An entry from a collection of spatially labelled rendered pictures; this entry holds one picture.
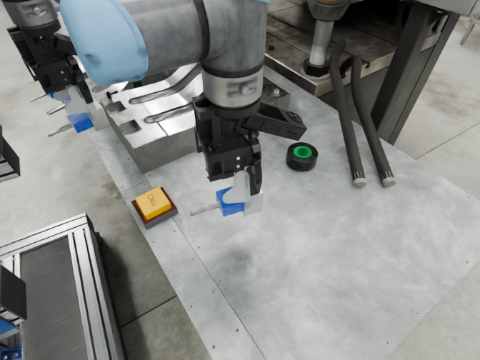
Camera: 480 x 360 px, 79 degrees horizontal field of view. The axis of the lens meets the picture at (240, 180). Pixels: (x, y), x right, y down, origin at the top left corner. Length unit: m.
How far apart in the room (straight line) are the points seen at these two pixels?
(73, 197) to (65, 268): 0.64
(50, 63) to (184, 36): 0.45
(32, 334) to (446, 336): 1.62
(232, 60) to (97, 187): 1.72
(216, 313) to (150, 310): 0.92
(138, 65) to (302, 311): 0.48
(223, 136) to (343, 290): 0.38
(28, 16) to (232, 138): 0.43
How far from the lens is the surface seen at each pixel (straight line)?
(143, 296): 1.52
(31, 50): 0.71
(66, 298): 1.40
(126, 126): 0.84
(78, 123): 0.79
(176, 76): 0.99
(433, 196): 0.86
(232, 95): 0.35
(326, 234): 0.68
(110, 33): 0.28
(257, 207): 0.55
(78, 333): 1.32
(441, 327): 1.65
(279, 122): 0.42
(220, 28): 0.31
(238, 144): 0.41
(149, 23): 0.28
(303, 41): 1.51
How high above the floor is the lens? 1.36
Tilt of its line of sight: 48 degrees down
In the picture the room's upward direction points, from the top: straight up
